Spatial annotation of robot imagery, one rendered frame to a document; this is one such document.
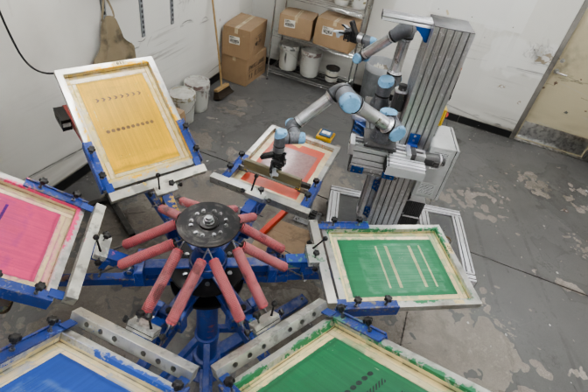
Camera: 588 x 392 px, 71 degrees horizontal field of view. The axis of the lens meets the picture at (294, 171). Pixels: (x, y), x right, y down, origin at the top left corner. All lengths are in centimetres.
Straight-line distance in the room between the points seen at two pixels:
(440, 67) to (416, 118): 38
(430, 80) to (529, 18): 316
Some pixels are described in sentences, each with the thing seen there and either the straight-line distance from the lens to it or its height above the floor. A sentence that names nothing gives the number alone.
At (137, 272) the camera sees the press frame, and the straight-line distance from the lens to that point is 220.
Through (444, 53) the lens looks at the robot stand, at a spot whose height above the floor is 187.
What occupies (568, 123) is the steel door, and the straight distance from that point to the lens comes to 654.
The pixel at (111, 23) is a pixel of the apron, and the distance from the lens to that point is 415.
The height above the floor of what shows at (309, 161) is 96.
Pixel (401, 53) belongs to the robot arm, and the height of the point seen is 166.
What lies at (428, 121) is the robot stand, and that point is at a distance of 305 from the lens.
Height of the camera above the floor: 276
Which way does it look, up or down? 38 degrees down
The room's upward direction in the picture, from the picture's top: 10 degrees clockwise
